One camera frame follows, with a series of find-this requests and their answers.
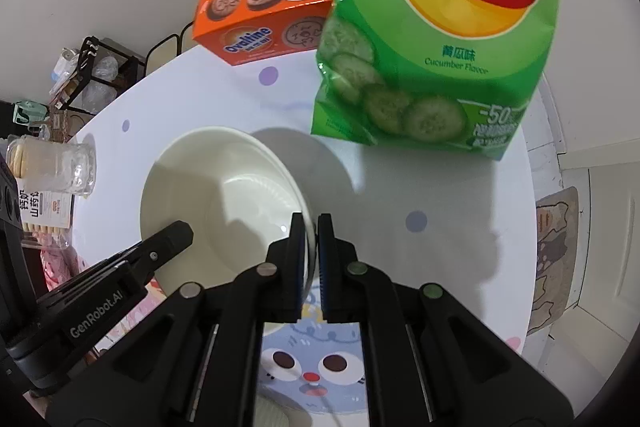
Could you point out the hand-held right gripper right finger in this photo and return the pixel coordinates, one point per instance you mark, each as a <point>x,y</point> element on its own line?
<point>322,267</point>

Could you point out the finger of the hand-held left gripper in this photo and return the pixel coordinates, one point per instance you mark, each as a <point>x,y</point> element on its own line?
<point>165,244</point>

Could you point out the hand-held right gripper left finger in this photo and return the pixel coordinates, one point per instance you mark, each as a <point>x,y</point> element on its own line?
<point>300,257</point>

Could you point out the cream ribbed bowl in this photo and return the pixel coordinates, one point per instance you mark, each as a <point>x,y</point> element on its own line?
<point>210,187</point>

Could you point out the clear biscuit tray package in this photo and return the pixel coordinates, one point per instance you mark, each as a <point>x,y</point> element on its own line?
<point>50,177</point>

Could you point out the mint green cup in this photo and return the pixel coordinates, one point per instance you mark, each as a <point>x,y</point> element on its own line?
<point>27,114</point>

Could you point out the printed floor mat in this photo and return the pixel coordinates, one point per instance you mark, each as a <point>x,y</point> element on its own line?
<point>555,257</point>

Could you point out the orange biscuit box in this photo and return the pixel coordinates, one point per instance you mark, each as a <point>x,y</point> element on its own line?
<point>260,17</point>

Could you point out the green chips bag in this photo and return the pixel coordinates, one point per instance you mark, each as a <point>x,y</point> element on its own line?
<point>450,32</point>

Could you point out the black metal frame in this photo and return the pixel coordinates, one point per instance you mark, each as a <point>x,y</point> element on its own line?
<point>165,42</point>

